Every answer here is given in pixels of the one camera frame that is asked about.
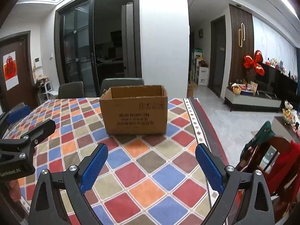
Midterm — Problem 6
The person's left hand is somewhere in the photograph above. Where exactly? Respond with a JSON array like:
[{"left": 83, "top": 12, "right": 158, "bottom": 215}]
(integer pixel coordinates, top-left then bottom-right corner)
[{"left": 8, "top": 180, "right": 21, "bottom": 202}]

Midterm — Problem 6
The brown door red poster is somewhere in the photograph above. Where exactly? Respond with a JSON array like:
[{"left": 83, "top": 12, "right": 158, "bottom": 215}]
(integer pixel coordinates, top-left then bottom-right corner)
[{"left": 0, "top": 31, "right": 39, "bottom": 112}]

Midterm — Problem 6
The wooden chair red cloth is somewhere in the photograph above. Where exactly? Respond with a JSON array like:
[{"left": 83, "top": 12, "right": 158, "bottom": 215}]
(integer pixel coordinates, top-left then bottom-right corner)
[{"left": 236, "top": 121, "right": 299, "bottom": 222}]

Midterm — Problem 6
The grey dining chair left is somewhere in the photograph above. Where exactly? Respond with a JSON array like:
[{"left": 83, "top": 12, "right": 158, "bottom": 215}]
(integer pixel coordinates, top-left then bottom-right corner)
[{"left": 57, "top": 81, "right": 85, "bottom": 99}]

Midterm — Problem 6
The grey dining chair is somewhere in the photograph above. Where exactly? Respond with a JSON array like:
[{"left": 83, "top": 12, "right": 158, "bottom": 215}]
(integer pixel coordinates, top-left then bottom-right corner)
[
  {"left": 100, "top": 78, "right": 144, "bottom": 96},
  {"left": 57, "top": 81, "right": 85, "bottom": 99}
]

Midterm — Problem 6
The coffee table with ornaments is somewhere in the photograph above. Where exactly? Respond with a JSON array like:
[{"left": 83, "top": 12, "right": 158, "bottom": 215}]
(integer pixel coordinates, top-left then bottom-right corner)
[{"left": 271, "top": 100, "right": 299, "bottom": 143}]

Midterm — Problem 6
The colourful checkered tablecloth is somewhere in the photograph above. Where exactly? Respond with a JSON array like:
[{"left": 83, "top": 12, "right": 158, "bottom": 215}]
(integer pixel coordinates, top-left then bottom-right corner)
[{"left": 6, "top": 98, "right": 227, "bottom": 224}]

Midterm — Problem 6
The low white tv bench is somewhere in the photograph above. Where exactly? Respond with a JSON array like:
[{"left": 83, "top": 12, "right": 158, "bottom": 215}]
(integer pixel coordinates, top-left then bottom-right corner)
[{"left": 224, "top": 82, "right": 282, "bottom": 112}]

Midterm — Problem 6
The black glass sliding door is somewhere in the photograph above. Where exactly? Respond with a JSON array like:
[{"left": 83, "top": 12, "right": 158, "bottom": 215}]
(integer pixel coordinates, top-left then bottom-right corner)
[{"left": 54, "top": 0, "right": 142, "bottom": 97}]

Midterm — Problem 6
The brown cardboard box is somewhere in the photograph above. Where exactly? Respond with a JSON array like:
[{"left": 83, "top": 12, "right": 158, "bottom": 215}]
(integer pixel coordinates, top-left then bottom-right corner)
[{"left": 100, "top": 85, "right": 168, "bottom": 135}]

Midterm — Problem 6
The white storage shelf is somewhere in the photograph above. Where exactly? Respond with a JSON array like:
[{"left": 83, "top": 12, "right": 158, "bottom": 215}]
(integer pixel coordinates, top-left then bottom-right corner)
[{"left": 191, "top": 48, "right": 209, "bottom": 86}]

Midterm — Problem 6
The red bow balloon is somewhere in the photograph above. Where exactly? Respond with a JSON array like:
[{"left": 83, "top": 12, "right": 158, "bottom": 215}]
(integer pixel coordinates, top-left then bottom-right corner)
[{"left": 243, "top": 50, "right": 265, "bottom": 76}]

